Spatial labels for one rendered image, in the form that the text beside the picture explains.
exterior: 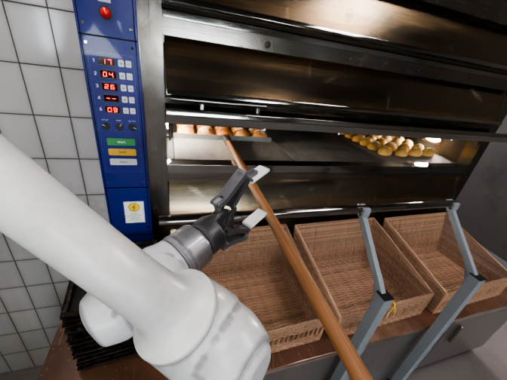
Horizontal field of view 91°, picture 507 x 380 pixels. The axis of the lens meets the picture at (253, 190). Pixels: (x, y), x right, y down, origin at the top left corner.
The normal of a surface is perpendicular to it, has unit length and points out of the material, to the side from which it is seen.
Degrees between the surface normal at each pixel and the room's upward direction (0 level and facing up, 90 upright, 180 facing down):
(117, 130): 90
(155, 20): 90
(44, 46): 90
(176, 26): 90
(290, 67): 70
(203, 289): 17
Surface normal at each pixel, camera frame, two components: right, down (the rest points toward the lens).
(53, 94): 0.29, 0.48
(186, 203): 0.32, 0.15
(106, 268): 0.43, -0.13
